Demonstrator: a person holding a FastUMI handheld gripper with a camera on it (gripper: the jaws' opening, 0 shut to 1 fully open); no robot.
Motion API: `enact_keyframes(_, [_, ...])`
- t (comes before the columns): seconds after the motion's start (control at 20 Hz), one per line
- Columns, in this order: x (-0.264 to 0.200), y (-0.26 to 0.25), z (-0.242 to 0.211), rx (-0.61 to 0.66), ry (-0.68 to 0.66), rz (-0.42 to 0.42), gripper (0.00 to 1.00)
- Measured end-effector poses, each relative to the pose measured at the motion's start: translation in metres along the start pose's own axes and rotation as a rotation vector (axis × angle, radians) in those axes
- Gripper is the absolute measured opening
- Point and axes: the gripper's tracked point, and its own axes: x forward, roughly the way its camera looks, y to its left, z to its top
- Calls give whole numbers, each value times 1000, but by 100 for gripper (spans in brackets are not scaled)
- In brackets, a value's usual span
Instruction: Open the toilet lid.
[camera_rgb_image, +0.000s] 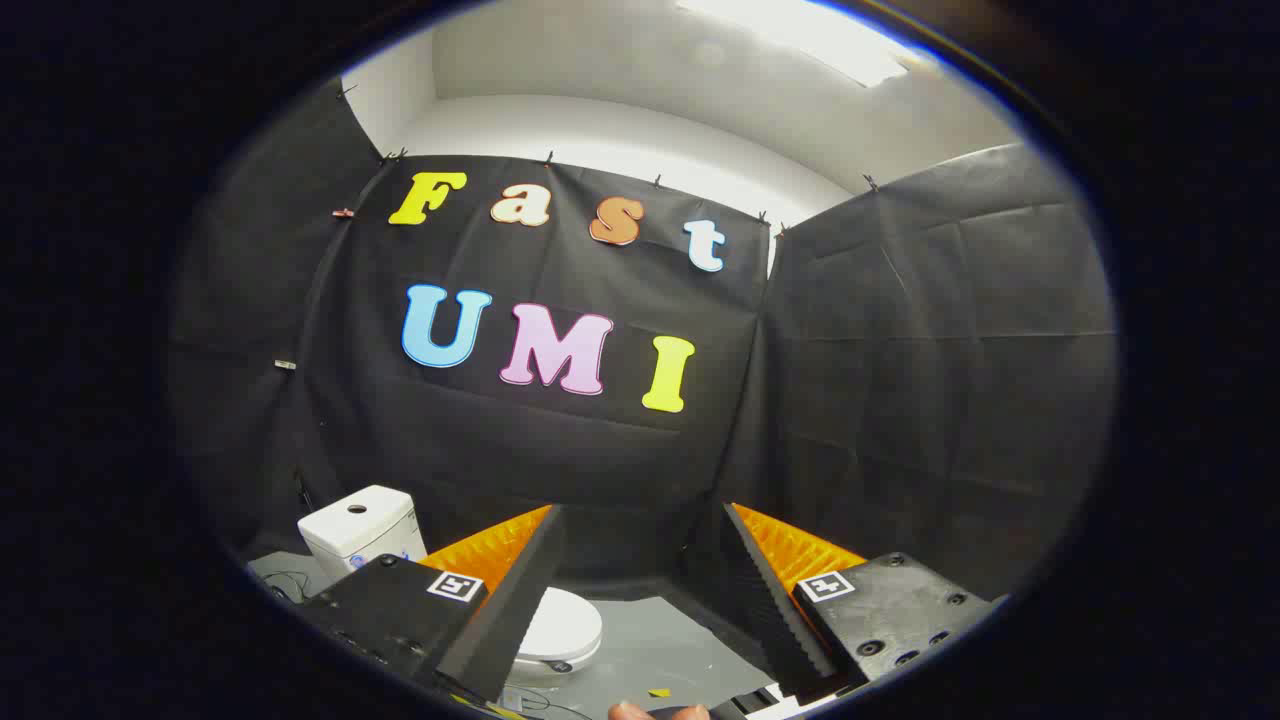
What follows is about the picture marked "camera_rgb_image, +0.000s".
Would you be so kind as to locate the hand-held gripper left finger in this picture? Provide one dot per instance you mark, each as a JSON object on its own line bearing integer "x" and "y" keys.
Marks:
{"x": 500, "y": 625}

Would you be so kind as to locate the black backdrop cloth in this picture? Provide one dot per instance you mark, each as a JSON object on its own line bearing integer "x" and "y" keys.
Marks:
{"x": 560, "y": 450}

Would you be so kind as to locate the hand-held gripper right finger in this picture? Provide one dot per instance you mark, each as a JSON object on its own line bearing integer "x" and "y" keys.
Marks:
{"x": 775, "y": 625}

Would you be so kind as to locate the white toilet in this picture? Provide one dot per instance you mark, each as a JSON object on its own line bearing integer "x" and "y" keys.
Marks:
{"x": 360, "y": 535}

